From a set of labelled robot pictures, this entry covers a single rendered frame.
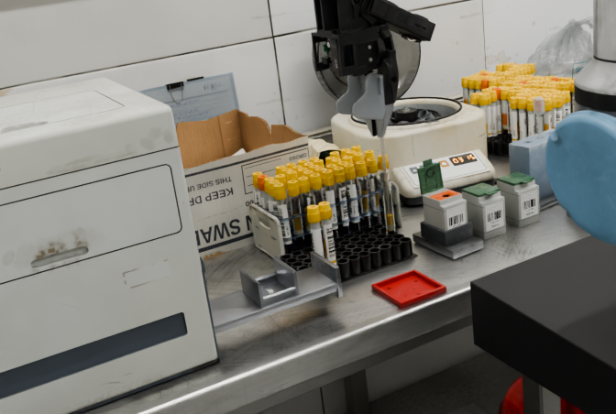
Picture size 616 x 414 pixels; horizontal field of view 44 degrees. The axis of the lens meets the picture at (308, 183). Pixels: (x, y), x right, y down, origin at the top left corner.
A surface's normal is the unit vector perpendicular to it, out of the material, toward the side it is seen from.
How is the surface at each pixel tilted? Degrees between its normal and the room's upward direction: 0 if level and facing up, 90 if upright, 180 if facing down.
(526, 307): 4
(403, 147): 90
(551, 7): 90
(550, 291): 4
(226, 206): 90
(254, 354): 0
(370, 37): 90
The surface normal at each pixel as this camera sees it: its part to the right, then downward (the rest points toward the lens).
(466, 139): 0.32, 0.25
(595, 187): -0.85, 0.37
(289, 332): -0.12, -0.94
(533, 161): 0.56, 0.19
